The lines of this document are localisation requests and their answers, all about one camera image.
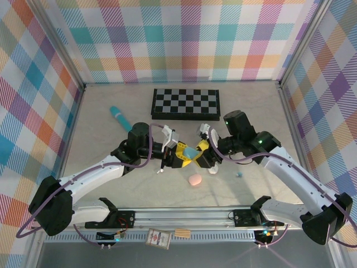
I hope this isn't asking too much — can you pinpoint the pink earbud charging case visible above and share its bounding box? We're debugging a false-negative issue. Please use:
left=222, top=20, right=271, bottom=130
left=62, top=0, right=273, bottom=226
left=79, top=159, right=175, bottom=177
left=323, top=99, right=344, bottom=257
left=188, top=173, right=203, bottom=186

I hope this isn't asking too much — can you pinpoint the teal marker pen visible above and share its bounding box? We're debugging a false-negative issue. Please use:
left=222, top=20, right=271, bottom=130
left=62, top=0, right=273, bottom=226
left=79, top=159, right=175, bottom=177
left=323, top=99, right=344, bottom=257
left=109, top=106, right=133, bottom=132

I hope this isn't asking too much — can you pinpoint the black folding chessboard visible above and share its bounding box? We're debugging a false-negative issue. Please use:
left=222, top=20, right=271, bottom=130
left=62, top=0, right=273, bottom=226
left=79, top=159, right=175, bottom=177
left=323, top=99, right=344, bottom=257
left=149, top=88, right=221, bottom=121

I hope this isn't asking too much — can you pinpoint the playing card box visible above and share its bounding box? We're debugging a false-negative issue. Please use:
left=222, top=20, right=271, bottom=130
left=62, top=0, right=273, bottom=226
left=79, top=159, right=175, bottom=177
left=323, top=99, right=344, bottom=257
left=144, top=227, right=171, bottom=249

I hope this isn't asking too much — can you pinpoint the small left electronics board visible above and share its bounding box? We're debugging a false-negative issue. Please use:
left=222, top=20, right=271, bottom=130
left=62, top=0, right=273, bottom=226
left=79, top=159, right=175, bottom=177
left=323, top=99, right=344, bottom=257
left=96, top=229, right=126, bottom=242

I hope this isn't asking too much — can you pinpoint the small electronics board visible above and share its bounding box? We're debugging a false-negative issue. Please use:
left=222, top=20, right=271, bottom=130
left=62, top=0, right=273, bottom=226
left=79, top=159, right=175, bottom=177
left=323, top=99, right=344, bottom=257
left=96, top=229, right=126, bottom=242
left=255, top=228, right=279, bottom=238

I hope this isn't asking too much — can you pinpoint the small right electronics board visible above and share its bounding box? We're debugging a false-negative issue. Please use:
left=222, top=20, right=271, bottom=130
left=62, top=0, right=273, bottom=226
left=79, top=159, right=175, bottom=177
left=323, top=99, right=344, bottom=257
left=255, top=228, right=279, bottom=238

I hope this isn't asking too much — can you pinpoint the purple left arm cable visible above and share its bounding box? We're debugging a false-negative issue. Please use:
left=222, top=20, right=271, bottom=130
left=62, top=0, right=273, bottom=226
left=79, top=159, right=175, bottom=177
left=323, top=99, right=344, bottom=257
left=16, top=122, right=168, bottom=247

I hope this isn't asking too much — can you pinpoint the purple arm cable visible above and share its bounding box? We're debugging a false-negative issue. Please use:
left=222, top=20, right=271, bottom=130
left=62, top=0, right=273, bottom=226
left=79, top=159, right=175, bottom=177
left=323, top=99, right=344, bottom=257
left=208, top=127, right=357, bottom=249
left=16, top=122, right=168, bottom=247

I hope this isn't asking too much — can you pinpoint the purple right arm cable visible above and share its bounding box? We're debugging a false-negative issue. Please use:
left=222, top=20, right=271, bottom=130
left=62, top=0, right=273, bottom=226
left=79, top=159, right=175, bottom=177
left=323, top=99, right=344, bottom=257
left=208, top=127, right=357, bottom=249

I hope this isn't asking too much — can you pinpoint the aluminium right floor rail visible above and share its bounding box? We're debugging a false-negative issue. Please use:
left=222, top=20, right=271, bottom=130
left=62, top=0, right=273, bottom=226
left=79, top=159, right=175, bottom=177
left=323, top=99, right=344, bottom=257
left=276, top=82, right=319, bottom=196

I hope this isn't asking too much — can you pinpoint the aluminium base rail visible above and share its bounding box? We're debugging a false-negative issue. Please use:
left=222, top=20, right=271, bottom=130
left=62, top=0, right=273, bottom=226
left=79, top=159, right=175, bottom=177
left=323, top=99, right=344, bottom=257
left=66, top=207, right=306, bottom=233

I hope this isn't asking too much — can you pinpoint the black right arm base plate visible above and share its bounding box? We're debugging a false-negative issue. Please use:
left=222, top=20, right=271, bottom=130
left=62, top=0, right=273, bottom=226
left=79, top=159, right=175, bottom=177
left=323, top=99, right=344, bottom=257
left=233, top=209, right=264, bottom=227

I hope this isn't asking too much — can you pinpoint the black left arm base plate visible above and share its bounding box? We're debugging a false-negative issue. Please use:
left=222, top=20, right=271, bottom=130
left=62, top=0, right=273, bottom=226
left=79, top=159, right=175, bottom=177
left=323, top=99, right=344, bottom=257
left=84, top=210, right=137, bottom=229

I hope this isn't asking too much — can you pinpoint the grey slotted cable duct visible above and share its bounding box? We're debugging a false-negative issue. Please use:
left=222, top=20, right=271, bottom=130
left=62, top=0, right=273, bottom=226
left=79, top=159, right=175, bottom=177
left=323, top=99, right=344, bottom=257
left=62, top=231, right=257, bottom=244

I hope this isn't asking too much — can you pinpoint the aluminium right frame post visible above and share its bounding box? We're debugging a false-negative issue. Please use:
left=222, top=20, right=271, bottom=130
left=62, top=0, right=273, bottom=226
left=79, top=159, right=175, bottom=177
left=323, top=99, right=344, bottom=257
left=277, top=0, right=334, bottom=86

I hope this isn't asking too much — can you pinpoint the aluminium frame post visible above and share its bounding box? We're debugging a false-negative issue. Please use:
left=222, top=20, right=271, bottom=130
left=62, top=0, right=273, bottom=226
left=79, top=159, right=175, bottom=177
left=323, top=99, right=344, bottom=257
left=277, top=0, right=334, bottom=86
left=30, top=0, right=86, bottom=89

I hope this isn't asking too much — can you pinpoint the aluminium left frame post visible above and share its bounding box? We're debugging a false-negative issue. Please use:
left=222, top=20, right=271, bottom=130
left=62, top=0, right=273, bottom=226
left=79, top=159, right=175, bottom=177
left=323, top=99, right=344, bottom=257
left=30, top=0, right=86, bottom=89

